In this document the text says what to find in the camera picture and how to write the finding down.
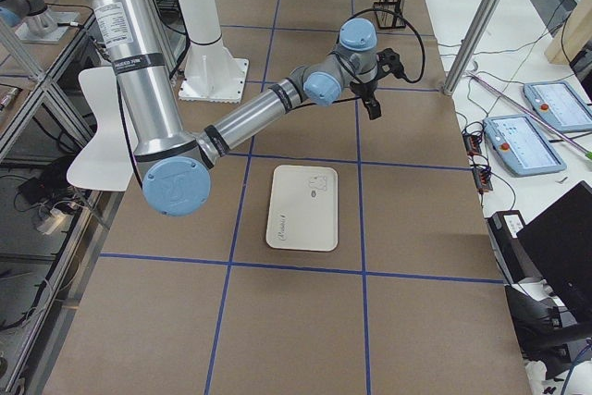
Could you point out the near teach pendant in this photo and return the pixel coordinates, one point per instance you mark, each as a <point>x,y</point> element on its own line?
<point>522,146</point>

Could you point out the aluminium frame post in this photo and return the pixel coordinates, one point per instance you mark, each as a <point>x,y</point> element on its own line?
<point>472,38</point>

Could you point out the teach pendant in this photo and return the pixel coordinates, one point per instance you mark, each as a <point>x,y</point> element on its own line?
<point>559,105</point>
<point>522,146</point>

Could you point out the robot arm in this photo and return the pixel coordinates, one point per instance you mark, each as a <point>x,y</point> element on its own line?
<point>182,130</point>

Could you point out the white chair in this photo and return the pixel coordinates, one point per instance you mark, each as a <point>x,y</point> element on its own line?
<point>104,163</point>

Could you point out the metal reacher stick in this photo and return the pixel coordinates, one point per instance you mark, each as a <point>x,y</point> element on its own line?
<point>562,136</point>

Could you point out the black wire cup rack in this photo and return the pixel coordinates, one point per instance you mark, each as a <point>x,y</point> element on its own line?
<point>389,14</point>

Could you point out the cream rabbit tray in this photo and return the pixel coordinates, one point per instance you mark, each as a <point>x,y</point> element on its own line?
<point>303,213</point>

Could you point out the black laptop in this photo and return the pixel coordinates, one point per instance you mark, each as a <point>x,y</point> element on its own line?
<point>558,241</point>

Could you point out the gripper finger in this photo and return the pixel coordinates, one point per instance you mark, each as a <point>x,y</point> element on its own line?
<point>370,109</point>
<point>376,110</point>

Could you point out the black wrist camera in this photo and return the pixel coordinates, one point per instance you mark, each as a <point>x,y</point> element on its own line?
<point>389,63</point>

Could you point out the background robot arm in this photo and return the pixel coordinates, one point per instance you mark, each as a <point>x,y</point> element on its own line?
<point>34,21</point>

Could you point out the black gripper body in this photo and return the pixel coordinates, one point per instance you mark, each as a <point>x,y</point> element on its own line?
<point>363,89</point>

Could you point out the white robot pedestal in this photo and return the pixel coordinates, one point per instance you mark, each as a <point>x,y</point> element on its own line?
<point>211,73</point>

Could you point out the black box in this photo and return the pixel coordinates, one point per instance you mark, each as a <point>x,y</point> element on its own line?
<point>515,264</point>

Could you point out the far teach pendant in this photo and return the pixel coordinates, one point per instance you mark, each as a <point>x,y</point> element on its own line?
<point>559,105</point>

